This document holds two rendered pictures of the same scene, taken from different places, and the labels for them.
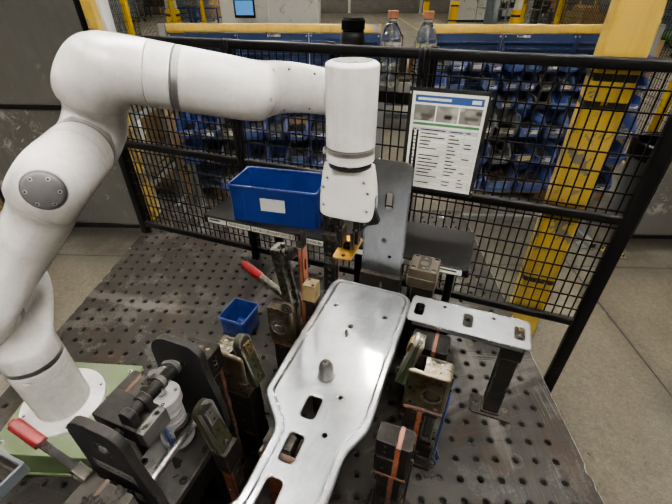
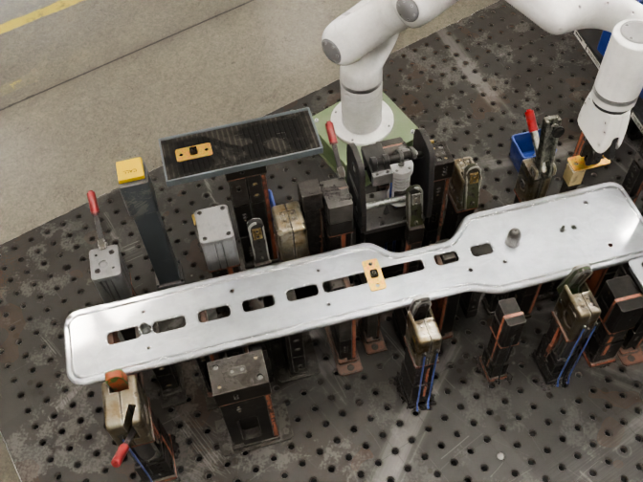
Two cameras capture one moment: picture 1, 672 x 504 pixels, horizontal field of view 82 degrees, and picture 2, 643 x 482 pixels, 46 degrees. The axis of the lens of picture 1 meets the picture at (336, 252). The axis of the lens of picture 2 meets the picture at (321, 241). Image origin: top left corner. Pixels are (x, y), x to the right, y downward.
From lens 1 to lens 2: 1.08 m
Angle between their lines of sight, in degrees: 44
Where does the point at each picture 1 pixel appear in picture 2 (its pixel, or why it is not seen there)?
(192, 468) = (390, 221)
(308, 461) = (447, 272)
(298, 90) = (610, 19)
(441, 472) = (555, 395)
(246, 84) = (546, 12)
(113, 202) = not seen: outside the picture
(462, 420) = (621, 391)
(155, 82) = not seen: outside the picture
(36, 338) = (368, 69)
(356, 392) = (519, 268)
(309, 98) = not seen: hidden behind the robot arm
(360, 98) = (620, 65)
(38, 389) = (351, 103)
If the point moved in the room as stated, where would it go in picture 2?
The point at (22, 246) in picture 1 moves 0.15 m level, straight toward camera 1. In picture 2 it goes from (388, 19) to (379, 62)
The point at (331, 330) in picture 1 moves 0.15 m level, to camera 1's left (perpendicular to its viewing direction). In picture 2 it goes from (555, 217) to (512, 179)
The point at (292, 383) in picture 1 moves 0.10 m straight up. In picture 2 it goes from (486, 226) to (492, 201)
